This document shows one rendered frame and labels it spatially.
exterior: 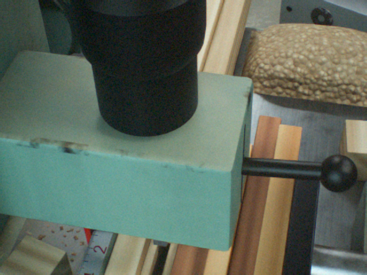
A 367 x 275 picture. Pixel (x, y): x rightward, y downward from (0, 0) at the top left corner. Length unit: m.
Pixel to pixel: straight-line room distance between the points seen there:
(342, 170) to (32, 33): 0.20
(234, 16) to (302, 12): 0.36
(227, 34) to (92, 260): 0.26
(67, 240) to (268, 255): 0.27
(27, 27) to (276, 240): 0.19
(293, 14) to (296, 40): 0.38
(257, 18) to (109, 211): 1.87
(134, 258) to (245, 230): 0.07
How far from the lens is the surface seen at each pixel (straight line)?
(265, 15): 2.22
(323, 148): 0.56
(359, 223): 0.46
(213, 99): 0.34
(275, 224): 0.41
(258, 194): 0.45
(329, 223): 0.51
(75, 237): 0.62
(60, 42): 0.49
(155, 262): 0.45
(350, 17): 0.94
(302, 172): 0.35
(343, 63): 0.59
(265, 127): 0.50
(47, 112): 0.35
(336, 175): 0.34
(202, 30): 0.29
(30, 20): 0.40
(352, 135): 0.52
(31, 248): 0.58
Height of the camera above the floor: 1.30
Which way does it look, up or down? 47 degrees down
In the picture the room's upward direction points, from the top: 3 degrees counter-clockwise
